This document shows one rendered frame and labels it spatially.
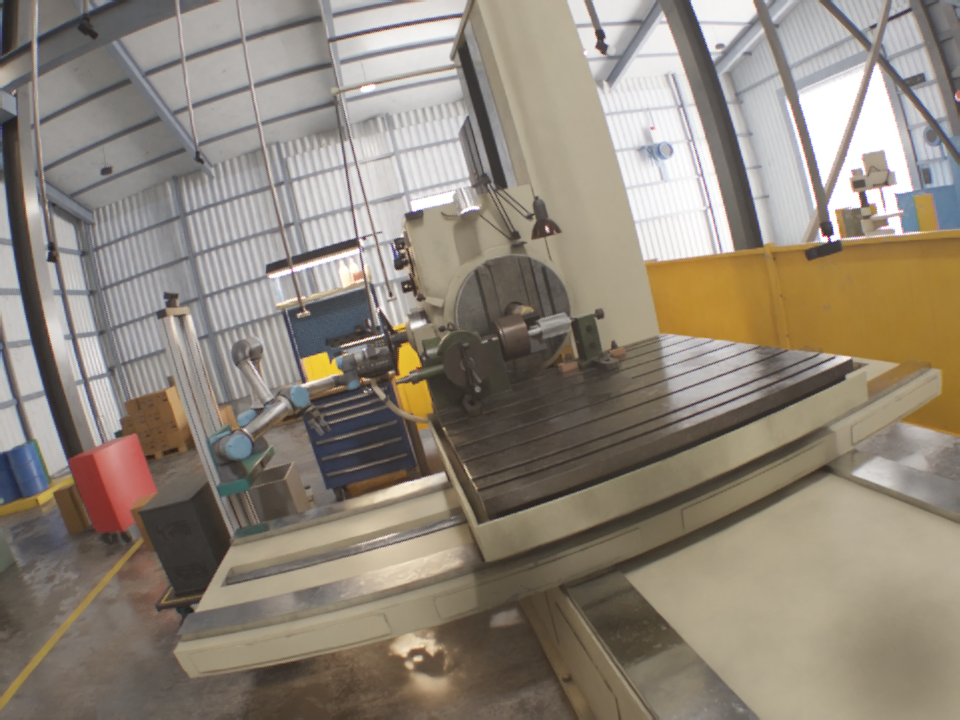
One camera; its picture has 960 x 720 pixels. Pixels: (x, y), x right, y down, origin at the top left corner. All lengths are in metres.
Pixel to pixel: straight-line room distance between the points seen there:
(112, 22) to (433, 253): 5.28
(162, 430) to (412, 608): 8.88
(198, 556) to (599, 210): 2.76
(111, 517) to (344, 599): 4.38
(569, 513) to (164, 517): 2.20
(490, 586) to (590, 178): 2.08
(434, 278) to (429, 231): 0.23
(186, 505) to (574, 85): 2.96
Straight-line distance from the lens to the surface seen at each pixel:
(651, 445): 1.38
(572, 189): 2.83
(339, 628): 1.58
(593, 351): 2.41
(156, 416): 10.16
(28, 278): 7.13
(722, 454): 1.47
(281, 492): 3.75
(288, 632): 1.62
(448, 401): 2.21
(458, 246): 2.64
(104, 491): 5.68
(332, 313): 4.76
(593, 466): 1.32
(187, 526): 2.95
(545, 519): 1.30
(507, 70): 2.94
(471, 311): 2.53
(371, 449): 4.40
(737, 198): 7.34
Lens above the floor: 1.49
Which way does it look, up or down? 8 degrees down
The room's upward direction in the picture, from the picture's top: 15 degrees counter-clockwise
